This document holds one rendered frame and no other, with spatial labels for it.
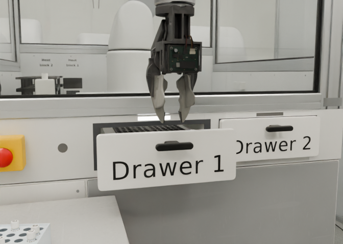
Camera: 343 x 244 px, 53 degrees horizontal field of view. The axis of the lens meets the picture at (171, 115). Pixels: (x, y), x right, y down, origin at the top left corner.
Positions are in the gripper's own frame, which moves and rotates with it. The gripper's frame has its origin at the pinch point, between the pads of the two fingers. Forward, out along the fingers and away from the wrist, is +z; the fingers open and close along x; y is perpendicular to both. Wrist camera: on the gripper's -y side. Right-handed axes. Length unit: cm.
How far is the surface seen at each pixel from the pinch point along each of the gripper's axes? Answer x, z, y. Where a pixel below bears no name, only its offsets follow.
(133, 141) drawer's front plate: -7.3, 5.1, -1.0
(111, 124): -10.2, 4.3, -16.6
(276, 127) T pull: 30.5, 5.7, -11.1
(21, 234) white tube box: -26.9, 16.7, 9.1
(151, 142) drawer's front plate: -3.7, 5.5, -1.0
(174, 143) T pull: 0.0, 5.1, 2.1
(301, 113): 41.3, 3.3, -16.5
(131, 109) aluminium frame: -5.3, 0.8, -16.4
